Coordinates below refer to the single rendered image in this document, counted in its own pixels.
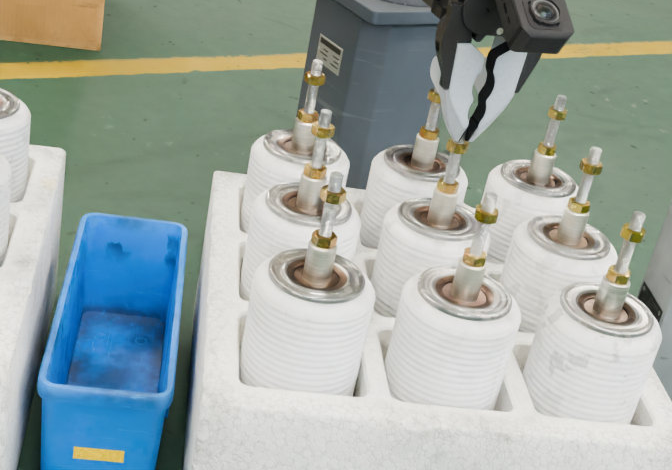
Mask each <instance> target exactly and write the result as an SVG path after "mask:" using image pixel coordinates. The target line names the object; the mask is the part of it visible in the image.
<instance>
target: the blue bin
mask: <svg viewBox="0 0 672 470"><path fill-rule="evenodd" d="M187 238H188V231H187V228H186V227H185V226H183V225H182V224H179V223H176V222H170V221H162V220H153V219H145V218H137V217H129V216H121V215H112V214H104V213H88V214H85V215H84V216H82V217H81V219H80V222H79V226H78V229H77V233H76V237H75V241H74V244H73V248H72V252H71V255H70V259H69V263H68V267H67V270H66V274H65V278H64V282H63V285H62V289H61V293H60V297H59V300H58V304H57V308H56V311H55V315H54V319H53V323H52V326H51V330H50V334H49V338H48V341H47V345H46V349H45V352H44V356H43V360H42V364H41V367H40V371H39V375H38V384H37V389H38V394H39V396H40V397H41V398H42V417H41V464H40V470H155V468H156V463H157V457H158V452H159V447H160V441H161V436H162V430H163V425H164V419H165V417H166V418H167V417H168V413H169V407H170V405H171V403H172V401H173V395H174V387H175V375H176V364H177V353H178V341H179V330H180V318H181V307H182V295H183V284H184V272H185V261H186V250H187Z"/></svg>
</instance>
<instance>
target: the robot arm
mask: <svg viewBox="0 0 672 470"><path fill-rule="evenodd" d="M381 1H385V2H390V3H395V4H400V5H407V6H416V7H430V8H431V12H432V13H433V14H434V15H435V16H436V17H438V18H439V19H440V21H439V23H438V25H437V29H436V35H435V49H436V55H437V56H435V57H434V58H433V60H432V63H431V67H430V76H431V79H432V82H433V84H434V86H435V88H436V90H437V91H438V93H439V95H440V100H441V108H442V113H443V118H444V122H445V124H446V127H447V129H448V131H449V133H450V135H451V137H452V139H453V140H454V141H456V142H458V141H460V140H461V138H462V136H463V135H464V133H465V132H466V130H467V133H466V137H465V140H466V141H467V142H472V141H474V140H475V139H476V138H477V137H478V136H479V135H480V134H481V133H482V132H483V131H485V130H486V129H487V128H488V127H489V126H490V124H491V123H492V122H493V121H494V120H495V119H496V118H497V117H498V116H499V115H500V114H501V113H502V111H503V110H504V109H505V108H506V106H507V105H508V104H509V102H510V101H511V99H512V98H513V96H514V95H515V94H516V93H518V92H519V91H520V89H521V88H522V86H523V85H524V83H525V82H526V80H527V79H528V77H529V76H530V74H531V73H532V71H533V70H534V68H535V67H536V65H537V63H538V61H539V60H540V58H541V55H542V53H543V54H558V53H559V52H560V51H561V49H562V48H563V47H564V45H565V44H566V43H567V41H568V40H569V39H570V37H571V36H572V35H573V33H574V31H575V30H574V27H573V23H572V20H571V17H570V14H569V11H568V8H567V5H566V1H565V0H381ZM486 35H488V36H495V38H494V40H493V43H492V46H491V49H490V51H489V53H488V56H487V57H484V55H483V54H482V53H481V52H480V51H479V50H478V49H477V48H476V47H475V46H474V45H473V44H472V43H471V42H472V39H474V40H475V41H476V42H480V41H481V40H482V39H483V38H484V37H485V36H486ZM473 84H474V86H475V89H476V91H477V93H478V105H477V107H476V109H475V111H474V113H473V114H472V116H471V117H470V120H469V119H468V111H469V108H470V107H471V105H472V102H473V91H472V87H473Z"/></svg>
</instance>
